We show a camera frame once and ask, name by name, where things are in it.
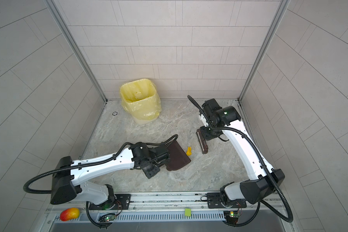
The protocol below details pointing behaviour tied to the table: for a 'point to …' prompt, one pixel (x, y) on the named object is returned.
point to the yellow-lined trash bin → (140, 98)
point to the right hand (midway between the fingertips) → (205, 135)
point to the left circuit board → (107, 217)
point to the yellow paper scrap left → (189, 151)
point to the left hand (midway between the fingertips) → (156, 170)
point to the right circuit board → (231, 214)
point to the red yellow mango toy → (69, 213)
